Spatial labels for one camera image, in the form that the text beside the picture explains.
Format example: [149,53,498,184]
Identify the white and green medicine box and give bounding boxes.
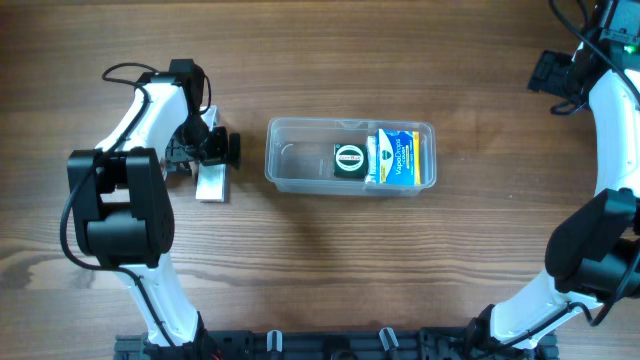
[196,164,228,203]

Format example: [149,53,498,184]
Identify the dark green ointment box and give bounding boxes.
[334,144,368,179]

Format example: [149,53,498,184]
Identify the white and blue medicine box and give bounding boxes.
[364,135,378,184]

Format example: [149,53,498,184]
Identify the blue VapoDrops box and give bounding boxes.
[375,129,422,186]

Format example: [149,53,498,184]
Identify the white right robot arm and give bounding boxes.
[463,40,639,359]

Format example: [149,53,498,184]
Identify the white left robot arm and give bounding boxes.
[59,59,241,359]

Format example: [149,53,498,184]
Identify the clear plastic container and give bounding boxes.
[265,117,437,197]

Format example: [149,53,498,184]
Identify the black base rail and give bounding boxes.
[113,327,559,360]

